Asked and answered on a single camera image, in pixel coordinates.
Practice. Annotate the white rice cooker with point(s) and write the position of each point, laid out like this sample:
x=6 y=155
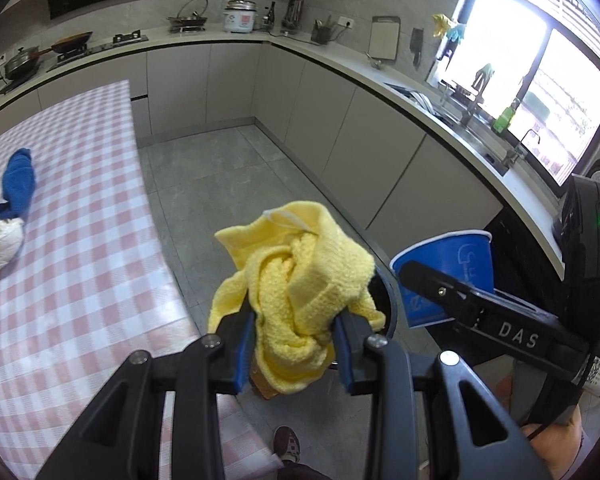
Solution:
x=240 y=20

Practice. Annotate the black cleaver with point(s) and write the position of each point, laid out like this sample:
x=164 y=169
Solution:
x=416 y=42

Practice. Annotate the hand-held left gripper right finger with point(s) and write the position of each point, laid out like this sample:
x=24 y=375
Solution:
x=344 y=360

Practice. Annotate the metal faucet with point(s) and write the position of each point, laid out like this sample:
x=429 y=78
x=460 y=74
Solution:
x=467 y=110

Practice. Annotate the person's right hand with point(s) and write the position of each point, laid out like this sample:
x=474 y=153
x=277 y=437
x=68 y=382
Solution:
x=555 y=447

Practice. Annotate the black induction cooker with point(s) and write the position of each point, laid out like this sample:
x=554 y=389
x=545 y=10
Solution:
x=12 y=86

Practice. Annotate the green bottle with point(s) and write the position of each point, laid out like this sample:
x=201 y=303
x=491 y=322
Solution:
x=505 y=119

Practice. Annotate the white cutting board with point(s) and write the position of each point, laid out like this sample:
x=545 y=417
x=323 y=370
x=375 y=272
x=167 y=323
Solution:
x=384 y=37

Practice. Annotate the dark red patterned shoe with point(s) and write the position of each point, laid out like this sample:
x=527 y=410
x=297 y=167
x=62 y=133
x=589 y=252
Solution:
x=286 y=442

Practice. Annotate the pink checked tablecloth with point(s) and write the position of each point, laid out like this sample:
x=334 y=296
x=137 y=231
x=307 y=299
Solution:
x=80 y=260

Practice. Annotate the dish rack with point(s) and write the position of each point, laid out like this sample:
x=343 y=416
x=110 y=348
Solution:
x=420 y=100

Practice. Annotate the dark utensil holder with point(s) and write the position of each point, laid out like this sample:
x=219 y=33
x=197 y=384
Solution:
x=322 y=35

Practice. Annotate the dark glass bottle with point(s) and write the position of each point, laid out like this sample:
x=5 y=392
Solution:
x=270 y=17

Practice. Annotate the yellow knitted cloth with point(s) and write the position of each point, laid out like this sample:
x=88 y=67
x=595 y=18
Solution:
x=305 y=285

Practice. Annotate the grey kitchen counter cabinets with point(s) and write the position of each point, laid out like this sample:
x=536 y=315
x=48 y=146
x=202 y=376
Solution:
x=300 y=100

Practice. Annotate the yellow rubber gloves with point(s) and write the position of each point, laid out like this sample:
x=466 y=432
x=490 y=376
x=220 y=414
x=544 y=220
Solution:
x=442 y=25

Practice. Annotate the black gas hob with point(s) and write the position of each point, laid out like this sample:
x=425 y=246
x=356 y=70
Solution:
x=105 y=46

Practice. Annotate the window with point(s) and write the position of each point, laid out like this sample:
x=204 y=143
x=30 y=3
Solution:
x=505 y=35

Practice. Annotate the open frying wok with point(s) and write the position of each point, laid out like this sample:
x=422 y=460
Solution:
x=72 y=42

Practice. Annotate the large blue paper cup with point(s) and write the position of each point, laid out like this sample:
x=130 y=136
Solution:
x=450 y=265

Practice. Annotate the lidded wok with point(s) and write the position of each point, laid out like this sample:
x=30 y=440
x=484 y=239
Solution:
x=21 y=62

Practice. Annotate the black plastic bucket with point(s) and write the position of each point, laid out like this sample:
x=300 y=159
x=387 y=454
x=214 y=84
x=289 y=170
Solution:
x=387 y=305

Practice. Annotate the steel sink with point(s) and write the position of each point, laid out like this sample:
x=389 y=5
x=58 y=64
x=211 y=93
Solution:
x=475 y=137

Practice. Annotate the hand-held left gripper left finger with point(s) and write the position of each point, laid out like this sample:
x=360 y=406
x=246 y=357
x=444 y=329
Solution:
x=241 y=360

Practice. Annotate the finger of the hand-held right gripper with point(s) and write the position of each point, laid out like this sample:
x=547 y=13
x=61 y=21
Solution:
x=440 y=292

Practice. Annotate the blue cloth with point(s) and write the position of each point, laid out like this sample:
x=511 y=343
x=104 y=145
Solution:
x=19 y=180

